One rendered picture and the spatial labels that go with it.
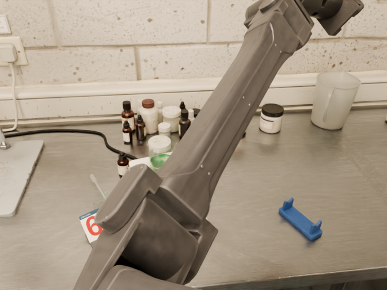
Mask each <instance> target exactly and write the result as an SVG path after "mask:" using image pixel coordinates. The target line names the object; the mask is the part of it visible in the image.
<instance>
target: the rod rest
mask: <svg viewBox="0 0 387 290"><path fill-rule="evenodd" d="M293 201H294V199H293V198H291V199H290V200H289V201H288V202H287V201H284V203H283V207H281V208H279V213H280V214H282V215H283V216H284V217H285V218H286V219H287V220H288V221H289V222H290V223H292V224H293V225H294V226H295V227H296V228H297V229H299V230H300V232H302V233H303V234H304V235H305V236H306V237H308V238H309V239H310V240H311V241H312V240H314V239H316V238H317V237H319V236H320V235H322V233H323V231H322V230H321V229H320V227H321V223H322V221H321V220H319V221H318V222H317V223H316V224H314V223H312V222H311V221H310V220H309V219H308V218H307V217H305V216H304V215H303V214H302V213H300V211H298V210H297V209H296V208H294V207H293Z"/></svg>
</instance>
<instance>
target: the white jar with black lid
mask: <svg viewBox="0 0 387 290"><path fill-rule="evenodd" d="M283 112H284V108H283V107H282V106H280V105H278V104H264V105H263V106H262V109H261V115H260V124H259V128H260V129H261V130H262V131H264V132H266V133H277V132H279V131H280V129H281V126H282V120H283Z"/></svg>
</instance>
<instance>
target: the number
mask: <svg viewBox="0 0 387 290"><path fill-rule="evenodd" d="M95 215H96V213H95V214H94V215H91V216H89V217H86V218H84V219H82V222H83V225H84V227H85V230H86V232H87V234H88V236H89V239H92V238H95V237H97V236H99V234H100V233H101V232H102V230H103V229H102V228H101V227H100V226H98V225H97V224H96V223H95V222H94V216H95Z"/></svg>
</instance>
